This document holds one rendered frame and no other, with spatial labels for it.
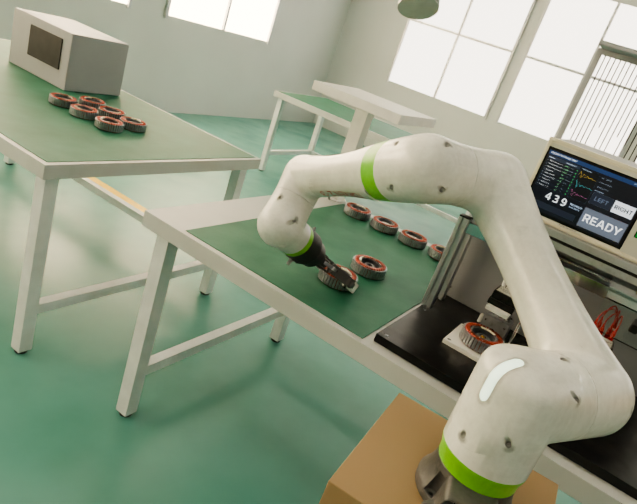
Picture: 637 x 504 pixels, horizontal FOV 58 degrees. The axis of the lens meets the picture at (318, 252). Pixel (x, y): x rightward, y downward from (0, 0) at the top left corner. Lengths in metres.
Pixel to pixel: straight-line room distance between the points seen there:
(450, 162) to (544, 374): 0.37
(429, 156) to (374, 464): 0.49
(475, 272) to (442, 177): 0.84
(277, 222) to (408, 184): 0.41
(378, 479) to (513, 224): 0.47
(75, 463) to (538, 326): 1.44
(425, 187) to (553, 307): 0.28
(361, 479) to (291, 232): 0.61
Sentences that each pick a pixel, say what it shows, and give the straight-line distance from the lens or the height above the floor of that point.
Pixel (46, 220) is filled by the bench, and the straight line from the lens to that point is 2.09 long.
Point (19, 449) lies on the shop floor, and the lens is 1.99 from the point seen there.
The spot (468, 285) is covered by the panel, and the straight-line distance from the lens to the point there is 1.79.
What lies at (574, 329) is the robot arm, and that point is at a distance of 0.96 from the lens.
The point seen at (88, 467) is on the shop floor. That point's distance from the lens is 1.95.
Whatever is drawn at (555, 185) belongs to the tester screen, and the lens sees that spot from 1.57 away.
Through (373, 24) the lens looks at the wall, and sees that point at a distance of 8.87.
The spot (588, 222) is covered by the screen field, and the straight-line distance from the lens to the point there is 1.57.
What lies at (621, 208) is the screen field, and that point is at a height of 1.22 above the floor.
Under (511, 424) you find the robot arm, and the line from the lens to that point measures 0.81.
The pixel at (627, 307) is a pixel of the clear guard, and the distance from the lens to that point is 1.36.
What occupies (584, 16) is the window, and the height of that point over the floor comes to 2.47.
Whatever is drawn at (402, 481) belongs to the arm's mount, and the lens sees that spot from 0.92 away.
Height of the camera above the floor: 1.38
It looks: 21 degrees down
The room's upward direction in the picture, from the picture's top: 19 degrees clockwise
